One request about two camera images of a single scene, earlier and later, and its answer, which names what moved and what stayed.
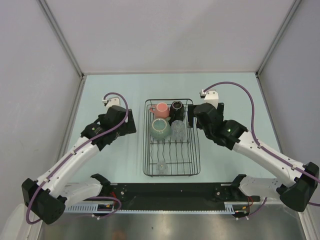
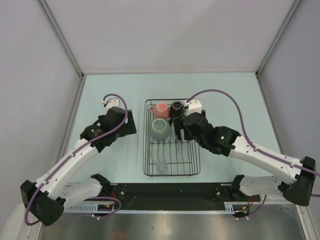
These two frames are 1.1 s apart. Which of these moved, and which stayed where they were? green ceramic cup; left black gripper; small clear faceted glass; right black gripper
Moved: right black gripper
Stayed: small clear faceted glass; left black gripper; green ceramic cup
